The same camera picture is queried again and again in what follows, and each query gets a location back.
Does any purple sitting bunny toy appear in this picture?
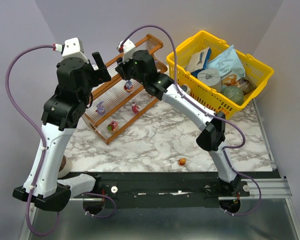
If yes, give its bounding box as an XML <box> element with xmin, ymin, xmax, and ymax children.
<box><xmin>95</xmin><ymin>101</ymin><xmax>106</xmax><ymax>116</ymax></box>

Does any dark pink cake toy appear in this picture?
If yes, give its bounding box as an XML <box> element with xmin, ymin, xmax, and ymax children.
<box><xmin>131</xmin><ymin>101</ymin><xmax>140</xmax><ymax>114</ymax></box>

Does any pink strawberry cake toy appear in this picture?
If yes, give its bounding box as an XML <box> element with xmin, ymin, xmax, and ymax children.
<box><xmin>106</xmin><ymin>120</ymin><xmax>119</xmax><ymax>133</ymax></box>

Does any orange bear toy front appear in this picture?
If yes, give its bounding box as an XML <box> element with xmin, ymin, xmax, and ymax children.
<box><xmin>177</xmin><ymin>158</ymin><xmax>186</xmax><ymax>166</ymax></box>

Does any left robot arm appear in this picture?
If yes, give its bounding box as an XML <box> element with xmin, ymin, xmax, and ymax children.
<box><xmin>12</xmin><ymin>52</ymin><xmax>111</xmax><ymax>212</ymax></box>

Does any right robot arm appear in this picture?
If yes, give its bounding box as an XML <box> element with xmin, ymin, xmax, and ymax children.
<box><xmin>115</xmin><ymin>50</ymin><xmax>241</xmax><ymax>193</ymax></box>

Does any wooden tiered shelf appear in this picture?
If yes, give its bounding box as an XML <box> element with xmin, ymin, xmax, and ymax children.
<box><xmin>81</xmin><ymin>33</ymin><xmax>171</xmax><ymax>146</ymax></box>

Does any white bottle grey cap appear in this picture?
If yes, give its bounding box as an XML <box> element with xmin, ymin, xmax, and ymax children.
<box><xmin>180</xmin><ymin>84</ymin><xmax>191</xmax><ymax>95</ymax></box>

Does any blue white box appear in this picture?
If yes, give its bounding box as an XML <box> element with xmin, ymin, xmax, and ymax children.
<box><xmin>186</xmin><ymin>47</ymin><xmax>212</xmax><ymax>77</ymax></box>

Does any grey round tin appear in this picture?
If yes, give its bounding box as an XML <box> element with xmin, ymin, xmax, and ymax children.
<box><xmin>197</xmin><ymin>68</ymin><xmax>222</xmax><ymax>93</ymax></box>

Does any tape roll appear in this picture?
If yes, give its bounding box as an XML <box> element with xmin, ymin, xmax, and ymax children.
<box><xmin>57</xmin><ymin>155</ymin><xmax>73</xmax><ymax>179</ymax></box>

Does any light blue chips bag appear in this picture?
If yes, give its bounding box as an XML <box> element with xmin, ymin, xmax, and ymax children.
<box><xmin>207</xmin><ymin>45</ymin><xmax>246</xmax><ymax>87</ymax></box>

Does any green melon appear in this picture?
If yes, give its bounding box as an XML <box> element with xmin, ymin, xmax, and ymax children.
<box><xmin>220</xmin><ymin>86</ymin><xmax>244</xmax><ymax>106</ymax></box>

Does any brown snack packet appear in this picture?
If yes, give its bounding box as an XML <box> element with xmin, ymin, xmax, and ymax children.
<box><xmin>238</xmin><ymin>76</ymin><xmax>257</xmax><ymax>95</ymax></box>

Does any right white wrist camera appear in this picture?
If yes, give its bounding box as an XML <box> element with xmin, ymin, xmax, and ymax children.
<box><xmin>117</xmin><ymin>38</ymin><xmax>136</xmax><ymax>64</ymax></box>

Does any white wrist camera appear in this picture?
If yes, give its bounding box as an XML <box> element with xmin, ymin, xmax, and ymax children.
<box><xmin>117</xmin><ymin>38</ymin><xmax>136</xmax><ymax>64</ymax></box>
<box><xmin>53</xmin><ymin>37</ymin><xmax>89</xmax><ymax>64</ymax></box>

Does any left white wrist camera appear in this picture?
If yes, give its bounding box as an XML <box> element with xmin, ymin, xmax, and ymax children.
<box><xmin>53</xmin><ymin>37</ymin><xmax>89</xmax><ymax>64</ymax></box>

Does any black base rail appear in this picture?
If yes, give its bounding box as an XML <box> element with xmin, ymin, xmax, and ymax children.
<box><xmin>72</xmin><ymin>171</ymin><xmax>251</xmax><ymax>209</ymax></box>

